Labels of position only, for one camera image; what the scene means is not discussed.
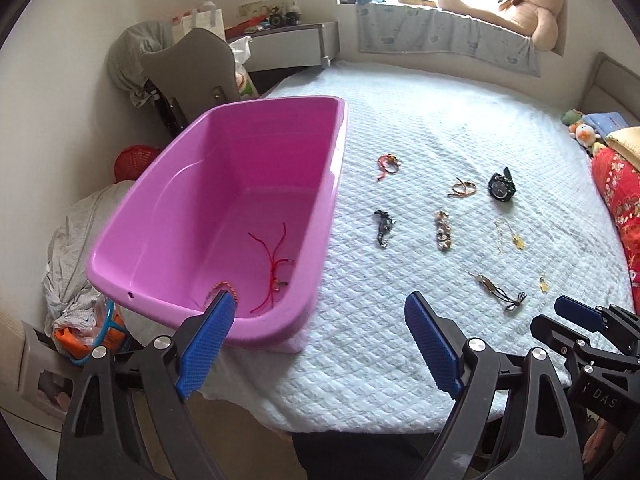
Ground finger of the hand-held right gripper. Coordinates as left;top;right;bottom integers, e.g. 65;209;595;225
530;314;609;369
555;296;640;356

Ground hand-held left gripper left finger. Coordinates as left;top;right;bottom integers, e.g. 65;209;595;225
56;290;236;480

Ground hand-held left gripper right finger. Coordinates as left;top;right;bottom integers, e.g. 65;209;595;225
404;291;583;480

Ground orange braided bracelet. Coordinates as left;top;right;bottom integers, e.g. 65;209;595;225
204;281;238;306

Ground shell beaded bracelet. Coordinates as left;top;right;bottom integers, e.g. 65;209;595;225
434;210;453;252

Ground black cord necklace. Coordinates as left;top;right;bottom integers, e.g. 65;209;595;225
372;209;396;250

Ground brown orange cord bracelet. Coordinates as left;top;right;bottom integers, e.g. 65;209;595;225
447;177;477;198

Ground pink plastic tub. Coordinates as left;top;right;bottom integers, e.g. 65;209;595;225
85;95;348;347

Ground blue clothes hanger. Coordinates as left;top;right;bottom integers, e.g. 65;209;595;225
70;300;127;366

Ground red floral quilt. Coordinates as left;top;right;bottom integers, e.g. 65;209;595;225
590;147;640;311

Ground orange bag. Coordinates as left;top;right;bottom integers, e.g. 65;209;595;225
54;305;123;361

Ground black wristwatch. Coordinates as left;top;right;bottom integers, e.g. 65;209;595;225
487;166;516;203

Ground white laundry pile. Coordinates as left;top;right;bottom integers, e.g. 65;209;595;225
42;180;136;346

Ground yellow blanket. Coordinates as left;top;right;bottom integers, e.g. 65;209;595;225
604;126;640;166

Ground white plush toy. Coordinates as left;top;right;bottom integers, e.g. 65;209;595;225
570;122;603;146

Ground beige storage box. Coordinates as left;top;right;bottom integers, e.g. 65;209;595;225
0;320;76;431

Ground blue pillow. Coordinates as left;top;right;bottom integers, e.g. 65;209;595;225
582;112;632;138

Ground red basket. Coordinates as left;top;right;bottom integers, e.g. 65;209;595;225
114;145;162;182

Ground grey bed headboard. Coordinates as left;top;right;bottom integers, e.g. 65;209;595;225
577;51;640;126

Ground white quilted bedspread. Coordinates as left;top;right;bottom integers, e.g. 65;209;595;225
200;60;636;433

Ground grey chair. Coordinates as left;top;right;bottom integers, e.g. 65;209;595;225
140;27;241;141

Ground white plastic bag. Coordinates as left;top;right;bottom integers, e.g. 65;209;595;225
229;35;260;98

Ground large beige teddy bear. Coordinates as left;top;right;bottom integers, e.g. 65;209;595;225
437;0;566;51

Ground grey garment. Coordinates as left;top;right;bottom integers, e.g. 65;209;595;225
107;20;173;108

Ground pale blue windowsill cloth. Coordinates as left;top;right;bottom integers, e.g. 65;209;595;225
356;2;542;78

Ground grey desk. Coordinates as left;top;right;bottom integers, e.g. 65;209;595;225
225;21;341;73

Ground white paper bag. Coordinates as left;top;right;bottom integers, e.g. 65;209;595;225
172;1;226;43

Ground dark desk toys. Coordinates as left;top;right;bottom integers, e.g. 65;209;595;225
264;7;302;29

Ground thin gold necklace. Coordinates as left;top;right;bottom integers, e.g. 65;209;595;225
494;217;527;255

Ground brown cord pendant necklace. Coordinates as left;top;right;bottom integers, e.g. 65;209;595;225
467;271;527;311

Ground red string bracelet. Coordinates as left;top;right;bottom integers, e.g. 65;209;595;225
248;223;295;313

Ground red beaded cord bracelet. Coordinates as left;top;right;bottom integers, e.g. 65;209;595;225
376;154;402;182

